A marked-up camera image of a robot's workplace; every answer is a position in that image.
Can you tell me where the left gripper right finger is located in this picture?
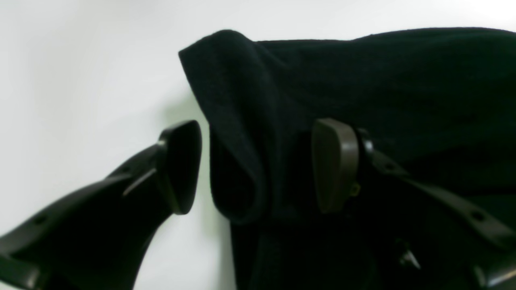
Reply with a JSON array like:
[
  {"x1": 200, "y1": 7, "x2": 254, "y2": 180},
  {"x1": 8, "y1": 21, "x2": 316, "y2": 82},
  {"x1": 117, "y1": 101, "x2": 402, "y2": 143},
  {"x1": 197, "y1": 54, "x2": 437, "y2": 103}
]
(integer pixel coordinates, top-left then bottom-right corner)
[{"x1": 311, "y1": 118, "x2": 515, "y2": 290}]

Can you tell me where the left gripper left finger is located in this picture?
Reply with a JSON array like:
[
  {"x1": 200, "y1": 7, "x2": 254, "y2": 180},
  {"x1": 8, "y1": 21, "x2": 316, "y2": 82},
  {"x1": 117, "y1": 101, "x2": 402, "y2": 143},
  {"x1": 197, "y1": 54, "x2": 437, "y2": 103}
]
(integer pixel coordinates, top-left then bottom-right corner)
[{"x1": 0, "y1": 121, "x2": 202, "y2": 290}]

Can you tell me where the plain black T-shirt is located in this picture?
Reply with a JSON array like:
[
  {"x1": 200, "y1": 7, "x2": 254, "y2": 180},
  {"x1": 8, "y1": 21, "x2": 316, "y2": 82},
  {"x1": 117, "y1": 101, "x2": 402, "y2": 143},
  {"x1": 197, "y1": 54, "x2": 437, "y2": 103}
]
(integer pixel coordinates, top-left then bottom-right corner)
[{"x1": 179, "y1": 28, "x2": 516, "y2": 290}]

